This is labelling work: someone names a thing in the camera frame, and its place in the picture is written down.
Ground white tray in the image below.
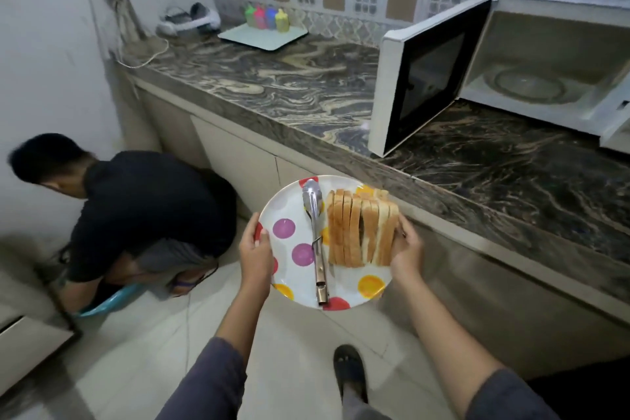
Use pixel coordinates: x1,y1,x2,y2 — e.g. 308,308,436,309
217,22,309,52

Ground grey low cabinet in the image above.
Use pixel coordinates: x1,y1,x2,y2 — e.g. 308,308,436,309
0,257,83,397

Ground metal tongs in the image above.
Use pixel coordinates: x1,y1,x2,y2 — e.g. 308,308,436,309
301,178,329,306

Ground white microwave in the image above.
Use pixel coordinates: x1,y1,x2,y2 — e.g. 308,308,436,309
367,0,630,158

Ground light lower kitchen cabinet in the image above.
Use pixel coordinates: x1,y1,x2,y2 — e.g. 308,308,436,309
115,72,630,381

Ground person's black shoe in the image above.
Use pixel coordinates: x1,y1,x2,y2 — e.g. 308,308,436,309
333,345,369,406

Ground thin white cord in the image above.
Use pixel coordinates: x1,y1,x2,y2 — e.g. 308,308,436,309
114,37,170,70

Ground person's left hand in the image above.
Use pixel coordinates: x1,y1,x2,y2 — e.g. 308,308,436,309
238,211,275,299

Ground white and black appliance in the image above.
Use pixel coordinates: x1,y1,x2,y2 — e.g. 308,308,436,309
156,2,222,38

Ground person's right hand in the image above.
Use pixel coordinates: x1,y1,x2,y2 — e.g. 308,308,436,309
391,213,425,285

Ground polka dot plate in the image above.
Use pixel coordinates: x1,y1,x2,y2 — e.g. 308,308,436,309
253,174,400,311

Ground person's right forearm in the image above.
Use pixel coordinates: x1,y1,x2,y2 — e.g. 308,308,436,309
393,274,562,420

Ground blue plastic basin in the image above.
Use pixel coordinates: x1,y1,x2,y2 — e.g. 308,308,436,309
73,283,147,320

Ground person's left forearm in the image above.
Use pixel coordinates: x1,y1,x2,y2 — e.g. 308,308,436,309
155,284,272,420

